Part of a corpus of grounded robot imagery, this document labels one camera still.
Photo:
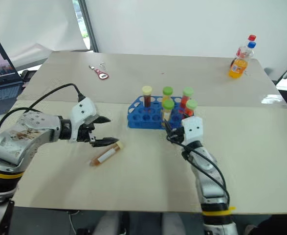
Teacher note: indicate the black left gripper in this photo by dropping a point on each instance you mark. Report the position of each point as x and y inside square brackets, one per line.
[85, 133]

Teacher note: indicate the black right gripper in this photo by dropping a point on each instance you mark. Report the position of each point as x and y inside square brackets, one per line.
[177, 137]

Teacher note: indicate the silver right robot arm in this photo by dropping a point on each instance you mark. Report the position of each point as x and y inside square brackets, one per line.
[208, 176]

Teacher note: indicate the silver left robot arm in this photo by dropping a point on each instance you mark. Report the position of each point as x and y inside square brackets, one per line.
[23, 137]

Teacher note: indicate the blue test tube rack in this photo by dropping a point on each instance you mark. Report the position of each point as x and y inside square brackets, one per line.
[143, 117]

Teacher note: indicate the yellow tube green cap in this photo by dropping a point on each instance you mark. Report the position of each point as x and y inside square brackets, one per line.
[168, 109]
[167, 91]

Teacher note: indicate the orange tube cream cap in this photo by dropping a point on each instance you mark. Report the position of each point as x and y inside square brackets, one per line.
[106, 154]

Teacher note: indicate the red tube green cap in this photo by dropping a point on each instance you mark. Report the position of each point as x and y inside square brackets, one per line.
[186, 96]
[191, 107]

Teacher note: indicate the dark red tube yellow cap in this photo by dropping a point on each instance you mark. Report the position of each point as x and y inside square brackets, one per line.
[147, 96]

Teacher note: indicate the red bottle opener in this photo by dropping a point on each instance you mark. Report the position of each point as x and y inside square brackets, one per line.
[101, 74]

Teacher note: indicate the orange soda bottle blue cap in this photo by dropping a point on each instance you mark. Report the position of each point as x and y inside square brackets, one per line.
[238, 66]

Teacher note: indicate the black device beside laptop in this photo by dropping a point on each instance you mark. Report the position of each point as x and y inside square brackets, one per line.
[28, 74]

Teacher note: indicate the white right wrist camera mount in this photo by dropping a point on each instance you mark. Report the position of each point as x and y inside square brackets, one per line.
[193, 131]

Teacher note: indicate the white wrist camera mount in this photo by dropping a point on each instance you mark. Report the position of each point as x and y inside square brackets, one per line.
[193, 131]
[83, 110]

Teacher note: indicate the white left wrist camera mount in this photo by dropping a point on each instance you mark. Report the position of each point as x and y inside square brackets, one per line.
[83, 110]

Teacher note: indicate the dark window frame post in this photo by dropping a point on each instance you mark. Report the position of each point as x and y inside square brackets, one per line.
[89, 27]

